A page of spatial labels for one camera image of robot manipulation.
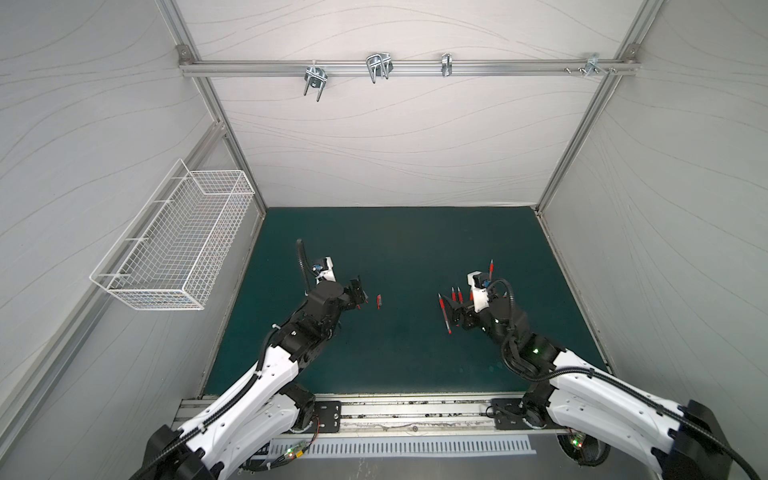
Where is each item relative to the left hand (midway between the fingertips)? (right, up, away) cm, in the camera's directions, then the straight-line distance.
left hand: (341, 280), depth 79 cm
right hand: (+33, -3, +1) cm, 33 cm away
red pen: (+48, +1, +23) cm, 53 cm away
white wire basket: (-38, +8, -10) cm, 40 cm away
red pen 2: (+34, -7, +17) cm, 38 cm away
